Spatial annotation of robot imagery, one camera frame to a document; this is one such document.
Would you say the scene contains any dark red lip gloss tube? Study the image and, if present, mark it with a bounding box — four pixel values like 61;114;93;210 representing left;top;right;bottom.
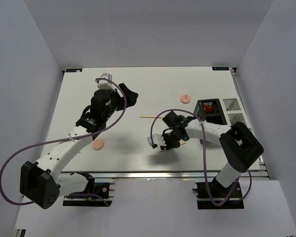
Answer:
208;104;215;113

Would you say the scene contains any white slotted organizer box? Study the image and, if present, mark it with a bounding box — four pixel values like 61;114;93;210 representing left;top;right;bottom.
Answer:
222;98;247;125

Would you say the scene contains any plain pink powder puff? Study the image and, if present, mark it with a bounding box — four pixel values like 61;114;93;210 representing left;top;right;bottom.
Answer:
92;139;104;151

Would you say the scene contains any upper green round compact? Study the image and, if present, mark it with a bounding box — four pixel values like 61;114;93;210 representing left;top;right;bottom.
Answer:
177;115;185;123

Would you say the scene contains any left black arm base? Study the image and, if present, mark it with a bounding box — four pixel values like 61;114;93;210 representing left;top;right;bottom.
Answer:
56;171;115;207

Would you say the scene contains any right blue corner sticker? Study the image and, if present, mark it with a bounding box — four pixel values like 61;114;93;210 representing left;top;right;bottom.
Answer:
212;66;230;71

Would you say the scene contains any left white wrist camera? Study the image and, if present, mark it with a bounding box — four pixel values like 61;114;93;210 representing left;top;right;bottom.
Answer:
95;73;117;91

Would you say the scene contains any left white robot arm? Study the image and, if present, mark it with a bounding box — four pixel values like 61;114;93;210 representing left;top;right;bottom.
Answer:
20;82;139;209

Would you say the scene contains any aluminium table rail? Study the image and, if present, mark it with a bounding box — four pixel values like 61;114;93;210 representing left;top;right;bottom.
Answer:
59;169;272;180

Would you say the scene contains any black slotted organizer box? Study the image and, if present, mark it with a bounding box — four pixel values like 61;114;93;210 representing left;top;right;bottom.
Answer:
189;99;231;146

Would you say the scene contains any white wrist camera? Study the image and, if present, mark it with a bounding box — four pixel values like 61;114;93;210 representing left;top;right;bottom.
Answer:
95;73;117;91
147;134;166;151

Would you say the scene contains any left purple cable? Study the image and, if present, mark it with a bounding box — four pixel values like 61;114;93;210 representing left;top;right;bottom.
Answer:
0;77;128;206

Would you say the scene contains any pink powder puff with ribbon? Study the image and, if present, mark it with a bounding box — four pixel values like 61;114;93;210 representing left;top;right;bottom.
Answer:
180;94;191;104

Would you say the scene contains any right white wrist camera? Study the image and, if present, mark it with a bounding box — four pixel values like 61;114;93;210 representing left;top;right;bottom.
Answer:
147;134;166;151

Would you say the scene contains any blue corner sticker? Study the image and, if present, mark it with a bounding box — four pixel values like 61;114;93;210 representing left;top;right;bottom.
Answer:
65;68;82;73
212;66;230;71

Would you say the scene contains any left blue corner sticker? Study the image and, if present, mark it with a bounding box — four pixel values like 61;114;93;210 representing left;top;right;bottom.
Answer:
65;68;82;73

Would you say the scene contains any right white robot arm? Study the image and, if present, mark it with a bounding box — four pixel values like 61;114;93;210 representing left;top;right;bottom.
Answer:
160;111;264;197

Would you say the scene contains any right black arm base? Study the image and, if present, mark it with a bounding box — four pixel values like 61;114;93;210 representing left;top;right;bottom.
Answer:
192;182;244;210

